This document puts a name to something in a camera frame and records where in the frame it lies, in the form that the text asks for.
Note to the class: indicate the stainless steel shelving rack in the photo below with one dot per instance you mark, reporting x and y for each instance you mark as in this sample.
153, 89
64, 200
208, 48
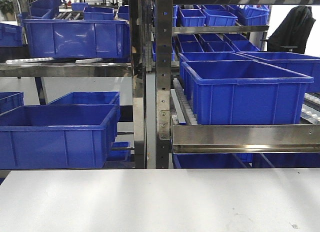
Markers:
155, 134

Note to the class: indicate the large blue bin front right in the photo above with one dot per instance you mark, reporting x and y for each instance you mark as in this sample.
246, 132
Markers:
243, 92

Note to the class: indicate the large blue bin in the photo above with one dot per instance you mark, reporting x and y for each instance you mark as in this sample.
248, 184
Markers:
78, 38
57, 136
243, 92

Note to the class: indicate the blue bin behind lower left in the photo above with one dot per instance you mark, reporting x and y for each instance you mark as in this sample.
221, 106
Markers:
91, 98

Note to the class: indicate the small blue bin top shelf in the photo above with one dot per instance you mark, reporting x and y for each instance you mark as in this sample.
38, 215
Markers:
191, 18

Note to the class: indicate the small blue bin top right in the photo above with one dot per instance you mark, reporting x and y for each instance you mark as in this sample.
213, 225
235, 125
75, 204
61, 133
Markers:
217, 18

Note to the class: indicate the large blue bin upper left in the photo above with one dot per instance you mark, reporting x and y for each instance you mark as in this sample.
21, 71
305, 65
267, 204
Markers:
78, 38

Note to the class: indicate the large blue bin lower left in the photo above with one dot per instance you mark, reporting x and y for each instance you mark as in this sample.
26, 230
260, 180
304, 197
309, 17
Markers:
57, 136

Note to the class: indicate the black jacket on chair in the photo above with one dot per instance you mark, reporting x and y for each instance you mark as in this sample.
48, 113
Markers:
293, 31

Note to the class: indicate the blue bin right rear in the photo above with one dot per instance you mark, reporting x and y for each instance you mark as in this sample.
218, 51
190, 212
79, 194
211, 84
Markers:
304, 64

